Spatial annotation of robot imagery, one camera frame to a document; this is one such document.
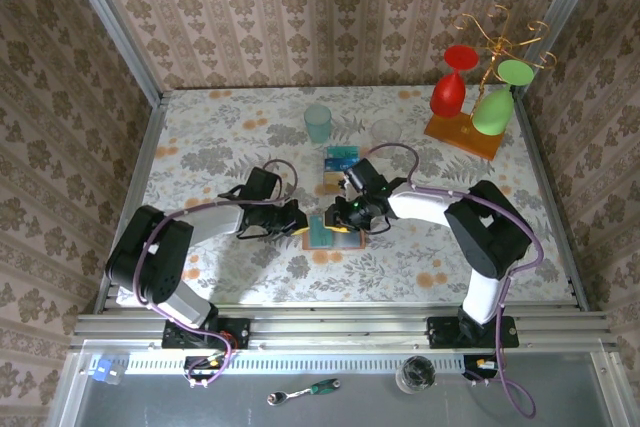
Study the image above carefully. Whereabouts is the clear acrylic tray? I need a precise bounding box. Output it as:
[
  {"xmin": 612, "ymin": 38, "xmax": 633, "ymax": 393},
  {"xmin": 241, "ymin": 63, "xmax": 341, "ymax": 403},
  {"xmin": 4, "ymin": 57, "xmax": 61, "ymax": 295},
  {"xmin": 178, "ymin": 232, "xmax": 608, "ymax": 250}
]
[{"xmin": 316, "ymin": 144, "xmax": 364, "ymax": 197}]

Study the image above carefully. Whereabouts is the gold glass rack orange base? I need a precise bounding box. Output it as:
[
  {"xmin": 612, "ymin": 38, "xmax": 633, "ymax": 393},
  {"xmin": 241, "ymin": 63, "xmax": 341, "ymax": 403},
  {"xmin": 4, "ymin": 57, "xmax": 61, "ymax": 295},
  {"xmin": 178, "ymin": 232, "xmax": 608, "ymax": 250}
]
[{"xmin": 424, "ymin": 3, "xmax": 558, "ymax": 163}]

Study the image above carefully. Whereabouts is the pink leather card holder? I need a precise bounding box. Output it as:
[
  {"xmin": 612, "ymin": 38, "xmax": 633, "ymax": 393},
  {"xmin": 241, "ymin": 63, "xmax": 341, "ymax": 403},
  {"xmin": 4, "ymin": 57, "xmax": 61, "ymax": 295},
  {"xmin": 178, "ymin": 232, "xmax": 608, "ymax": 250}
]
[{"xmin": 300, "ymin": 213, "xmax": 367, "ymax": 252}]

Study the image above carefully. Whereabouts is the blue credit card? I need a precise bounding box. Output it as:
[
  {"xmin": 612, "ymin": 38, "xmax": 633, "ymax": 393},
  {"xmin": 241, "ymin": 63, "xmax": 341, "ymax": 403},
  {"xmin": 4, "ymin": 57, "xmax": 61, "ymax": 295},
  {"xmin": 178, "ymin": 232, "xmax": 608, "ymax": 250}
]
[{"xmin": 323, "ymin": 157, "xmax": 359, "ymax": 174}]

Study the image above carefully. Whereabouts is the teal credit card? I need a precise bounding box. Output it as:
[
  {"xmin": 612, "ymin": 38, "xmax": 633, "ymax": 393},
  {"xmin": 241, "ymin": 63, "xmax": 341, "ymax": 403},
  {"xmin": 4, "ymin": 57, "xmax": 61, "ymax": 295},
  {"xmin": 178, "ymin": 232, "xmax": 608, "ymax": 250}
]
[
  {"xmin": 325, "ymin": 145, "xmax": 362, "ymax": 162},
  {"xmin": 308, "ymin": 215, "xmax": 336, "ymax": 250}
]

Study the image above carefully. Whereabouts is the grey metal shelf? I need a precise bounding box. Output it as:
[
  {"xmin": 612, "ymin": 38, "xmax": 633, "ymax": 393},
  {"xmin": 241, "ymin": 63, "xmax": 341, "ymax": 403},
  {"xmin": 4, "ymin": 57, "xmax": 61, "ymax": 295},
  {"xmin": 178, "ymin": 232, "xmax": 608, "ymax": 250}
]
[{"xmin": 47, "ymin": 351, "xmax": 640, "ymax": 427}]

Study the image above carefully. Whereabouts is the red plastic wine glass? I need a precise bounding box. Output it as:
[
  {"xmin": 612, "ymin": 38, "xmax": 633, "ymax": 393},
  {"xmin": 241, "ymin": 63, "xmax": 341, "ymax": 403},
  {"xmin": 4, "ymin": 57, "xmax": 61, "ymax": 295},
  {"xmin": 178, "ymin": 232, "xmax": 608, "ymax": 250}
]
[{"xmin": 429, "ymin": 44, "xmax": 479, "ymax": 119}]

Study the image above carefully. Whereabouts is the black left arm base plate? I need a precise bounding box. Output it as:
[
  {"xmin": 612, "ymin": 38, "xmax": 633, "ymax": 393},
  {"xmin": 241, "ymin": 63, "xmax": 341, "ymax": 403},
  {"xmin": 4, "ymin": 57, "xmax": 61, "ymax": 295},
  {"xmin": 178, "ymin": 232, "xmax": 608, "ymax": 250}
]
[{"xmin": 161, "ymin": 317, "xmax": 252, "ymax": 351}]

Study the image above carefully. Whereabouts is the clear glass jar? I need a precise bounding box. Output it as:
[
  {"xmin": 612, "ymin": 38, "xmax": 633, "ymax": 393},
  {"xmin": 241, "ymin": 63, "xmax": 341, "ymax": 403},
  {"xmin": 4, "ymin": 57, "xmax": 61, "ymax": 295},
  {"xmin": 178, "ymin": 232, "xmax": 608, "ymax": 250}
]
[{"xmin": 395, "ymin": 355, "xmax": 438, "ymax": 395}]

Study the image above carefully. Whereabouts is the floral table cover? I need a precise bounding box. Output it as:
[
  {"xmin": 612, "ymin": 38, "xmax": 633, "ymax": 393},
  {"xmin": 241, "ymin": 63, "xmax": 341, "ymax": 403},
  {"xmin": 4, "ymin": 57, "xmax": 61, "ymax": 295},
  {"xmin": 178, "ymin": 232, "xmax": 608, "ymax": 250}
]
[{"xmin": 116, "ymin": 85, "xmax": 575, "ymax": 306}]

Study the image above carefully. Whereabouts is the black connector board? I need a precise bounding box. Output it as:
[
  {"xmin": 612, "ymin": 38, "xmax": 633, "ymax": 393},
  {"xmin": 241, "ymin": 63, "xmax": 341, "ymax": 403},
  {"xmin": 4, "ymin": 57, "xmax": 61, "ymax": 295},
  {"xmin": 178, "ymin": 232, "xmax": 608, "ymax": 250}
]
[
  {"xmin": 462, "ymin": 354, "xmax": 501, "ymax": 381},
  {"xmin": 183, "ymin": 354, "xmax": 226, "ymax": 381}
]

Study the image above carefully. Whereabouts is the small blue white box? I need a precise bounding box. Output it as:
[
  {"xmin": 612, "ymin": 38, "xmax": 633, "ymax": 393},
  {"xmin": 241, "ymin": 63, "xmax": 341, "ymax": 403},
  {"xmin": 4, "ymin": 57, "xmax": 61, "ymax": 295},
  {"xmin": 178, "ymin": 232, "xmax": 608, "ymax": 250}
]
[{"xmin": 90, "ymin": 356, "xmax": 127, "ymax": 386}]

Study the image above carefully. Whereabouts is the teal plastic cup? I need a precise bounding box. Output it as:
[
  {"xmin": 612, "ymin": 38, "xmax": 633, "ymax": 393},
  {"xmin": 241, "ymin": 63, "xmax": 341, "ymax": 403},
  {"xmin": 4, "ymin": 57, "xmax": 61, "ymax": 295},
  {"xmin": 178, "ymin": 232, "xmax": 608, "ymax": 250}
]
[{"xmin": 303, "ymin": 103, "xmax": 333, "ymax": 145}]

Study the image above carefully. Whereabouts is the perforated metal cable duct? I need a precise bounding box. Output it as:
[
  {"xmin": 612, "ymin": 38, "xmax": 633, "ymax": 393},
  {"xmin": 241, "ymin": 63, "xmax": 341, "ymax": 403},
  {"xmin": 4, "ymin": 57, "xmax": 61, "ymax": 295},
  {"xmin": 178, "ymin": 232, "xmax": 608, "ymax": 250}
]
[{"xmin": 89, "ymin": 352, "xmax": 474, "ymax": 376}]

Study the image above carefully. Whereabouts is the green plastic wine glass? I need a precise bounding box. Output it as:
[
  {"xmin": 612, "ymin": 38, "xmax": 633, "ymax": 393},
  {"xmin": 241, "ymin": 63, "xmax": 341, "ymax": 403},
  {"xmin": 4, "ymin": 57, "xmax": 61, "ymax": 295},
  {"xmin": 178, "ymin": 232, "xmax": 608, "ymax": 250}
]
[{"xmin": 471, "ymin": 59, "xmax": 536, "ymax": 138}]

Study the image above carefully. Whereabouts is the aluminium frame side rail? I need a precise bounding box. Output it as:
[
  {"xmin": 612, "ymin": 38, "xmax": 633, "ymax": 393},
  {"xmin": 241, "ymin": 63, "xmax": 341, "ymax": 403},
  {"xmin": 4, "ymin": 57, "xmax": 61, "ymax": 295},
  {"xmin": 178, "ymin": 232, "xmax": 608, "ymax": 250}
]
[
  {"xmin": 92, "ymin": 91, "xmax": 174, "ymax": 313},
  {"xmin": 509, "ymin": 91, "xmax": 592, "ymax": 312}
]

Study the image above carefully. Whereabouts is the aluminium frame cross rail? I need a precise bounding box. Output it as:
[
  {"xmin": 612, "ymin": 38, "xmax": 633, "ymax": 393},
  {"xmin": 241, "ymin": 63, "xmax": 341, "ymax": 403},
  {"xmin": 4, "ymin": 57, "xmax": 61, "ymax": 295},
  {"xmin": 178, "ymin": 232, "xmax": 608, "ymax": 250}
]
[{"xmin": 69, "ymin": 302, "xmax": 619, "ymax": 353}]

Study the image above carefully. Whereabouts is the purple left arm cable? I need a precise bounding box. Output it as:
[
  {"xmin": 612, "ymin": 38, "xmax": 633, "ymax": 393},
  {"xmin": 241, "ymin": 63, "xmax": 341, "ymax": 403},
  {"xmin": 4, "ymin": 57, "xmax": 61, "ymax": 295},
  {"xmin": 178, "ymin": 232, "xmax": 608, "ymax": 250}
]
[{"xmin": 134, "ymin": 159, "xmax": 299, "ymax": 389}]

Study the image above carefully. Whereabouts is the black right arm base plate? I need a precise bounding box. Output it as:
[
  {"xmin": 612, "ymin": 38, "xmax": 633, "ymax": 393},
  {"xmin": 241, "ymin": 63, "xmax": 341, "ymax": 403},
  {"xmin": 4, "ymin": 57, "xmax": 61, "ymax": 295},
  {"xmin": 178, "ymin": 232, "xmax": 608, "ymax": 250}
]
[{"xmin": 426, "ymin": 315, "xmax": 520, "ymax": 350}]

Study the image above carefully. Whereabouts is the clear plastic cup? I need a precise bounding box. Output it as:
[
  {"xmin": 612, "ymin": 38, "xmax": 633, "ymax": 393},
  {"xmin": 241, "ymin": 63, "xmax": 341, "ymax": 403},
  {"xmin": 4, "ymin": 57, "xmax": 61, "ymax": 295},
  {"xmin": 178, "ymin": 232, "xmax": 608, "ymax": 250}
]
[{"xmin": 370, "ymin": 118, "xmax": 404, "ymax": 146}]

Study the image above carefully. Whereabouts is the green handled ratchet wrench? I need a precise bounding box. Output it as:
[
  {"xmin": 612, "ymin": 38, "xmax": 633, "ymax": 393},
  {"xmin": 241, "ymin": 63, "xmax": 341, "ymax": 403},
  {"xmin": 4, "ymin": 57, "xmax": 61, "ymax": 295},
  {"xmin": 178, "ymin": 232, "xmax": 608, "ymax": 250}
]
[{"xmin": 266, "ymin": 377, "xmax": 343, "ymax": 408}]

